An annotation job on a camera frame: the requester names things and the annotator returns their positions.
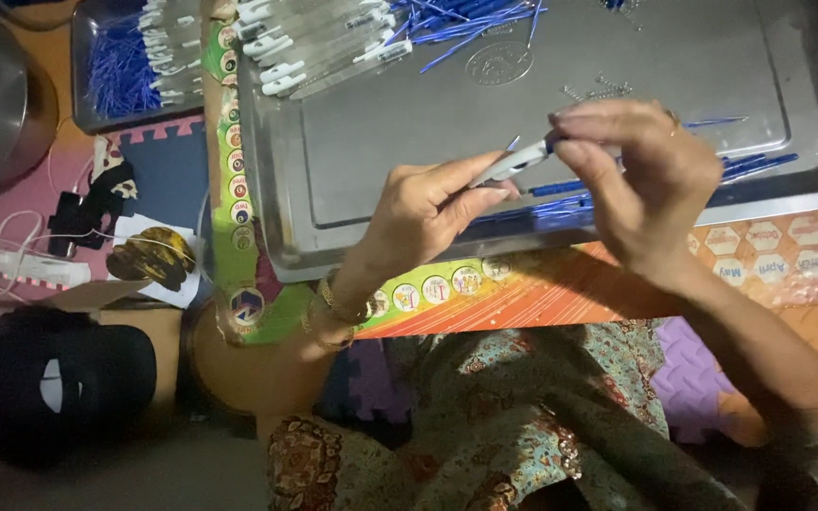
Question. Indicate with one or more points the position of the person's right hand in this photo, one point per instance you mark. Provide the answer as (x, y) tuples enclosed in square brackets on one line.
[(657, 184)]

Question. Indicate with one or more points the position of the person's left hand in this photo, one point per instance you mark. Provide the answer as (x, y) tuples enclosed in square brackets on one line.
[(409, 213)]

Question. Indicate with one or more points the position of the white pen with blue tip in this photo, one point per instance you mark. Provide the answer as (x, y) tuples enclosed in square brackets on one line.
[(515, 164)]

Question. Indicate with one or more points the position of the single blue pen refill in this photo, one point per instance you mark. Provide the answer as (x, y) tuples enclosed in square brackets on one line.
[(718, 121)]

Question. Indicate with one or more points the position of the bunch of blue refills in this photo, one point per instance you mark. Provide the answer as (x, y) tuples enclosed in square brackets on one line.
[(750, 164)]

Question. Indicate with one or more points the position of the cluster of small metal springs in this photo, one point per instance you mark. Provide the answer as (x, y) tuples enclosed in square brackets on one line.
[(604, 89)]

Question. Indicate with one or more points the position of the gold bangle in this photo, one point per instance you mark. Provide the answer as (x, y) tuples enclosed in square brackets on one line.
[(341, 305), (320, 333)]

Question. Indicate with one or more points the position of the large steel tray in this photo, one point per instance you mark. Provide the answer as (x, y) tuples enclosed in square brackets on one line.
[(664, 57)]

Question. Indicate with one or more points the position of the colourful printed board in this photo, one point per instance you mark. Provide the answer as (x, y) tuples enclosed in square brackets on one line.
[(522, 298)]

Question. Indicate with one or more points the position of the pile of blue pen refills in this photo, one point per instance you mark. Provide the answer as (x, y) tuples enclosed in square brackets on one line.
[(462, 25)]

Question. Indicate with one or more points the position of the row of clear pen barrels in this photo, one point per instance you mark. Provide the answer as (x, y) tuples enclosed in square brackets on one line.
[(309, 42)]

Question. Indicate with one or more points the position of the purple foam puzzle mat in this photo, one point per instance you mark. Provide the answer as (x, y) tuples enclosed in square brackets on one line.
[(686, 383)]

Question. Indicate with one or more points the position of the person's patterned dress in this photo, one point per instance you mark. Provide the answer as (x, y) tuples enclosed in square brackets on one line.
[(508, 426)]

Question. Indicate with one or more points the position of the blue foam puzzle mat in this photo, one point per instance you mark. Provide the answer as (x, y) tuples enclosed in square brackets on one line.
[(167, 177)]

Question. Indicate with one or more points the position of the white paper sheet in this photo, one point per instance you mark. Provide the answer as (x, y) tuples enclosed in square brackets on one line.
[(167, 291)]

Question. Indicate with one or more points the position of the tortoiseshell hair claw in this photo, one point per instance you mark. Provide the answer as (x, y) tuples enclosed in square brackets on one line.
[(152, 257)]

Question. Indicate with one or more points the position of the patterned cloth scrap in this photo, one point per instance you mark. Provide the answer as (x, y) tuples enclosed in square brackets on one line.
[(114, 170)]

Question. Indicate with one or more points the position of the small steel tray with parts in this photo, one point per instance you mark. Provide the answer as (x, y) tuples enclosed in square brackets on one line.
[(125, 71)]

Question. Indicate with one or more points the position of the black clip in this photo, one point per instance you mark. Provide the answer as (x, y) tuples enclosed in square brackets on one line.
[(75, 220)]

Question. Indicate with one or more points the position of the black bag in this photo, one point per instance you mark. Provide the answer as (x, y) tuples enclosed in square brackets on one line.
[(61, 397)]

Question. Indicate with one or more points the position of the pink foam puzzle mat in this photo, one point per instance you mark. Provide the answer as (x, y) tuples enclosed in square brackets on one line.
[(11, 206)]

